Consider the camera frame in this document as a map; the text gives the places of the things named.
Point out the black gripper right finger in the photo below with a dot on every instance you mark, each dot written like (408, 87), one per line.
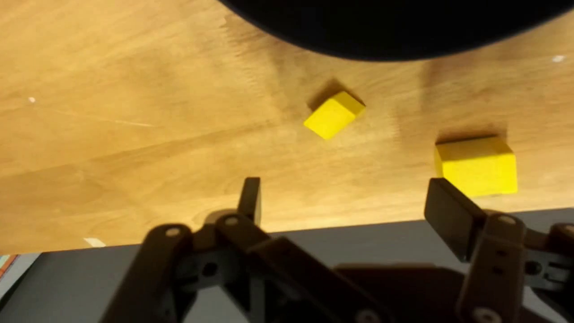
(503, 257)

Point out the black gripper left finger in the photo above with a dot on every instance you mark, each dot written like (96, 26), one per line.
(180, 270)

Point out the large yellow wooden block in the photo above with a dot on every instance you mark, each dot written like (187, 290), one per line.
(478, 171)

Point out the small yellow wooden block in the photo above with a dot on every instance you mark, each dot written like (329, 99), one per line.
(335, 117)

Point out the black round bowl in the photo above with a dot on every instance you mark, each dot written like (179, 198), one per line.
(388, 29)

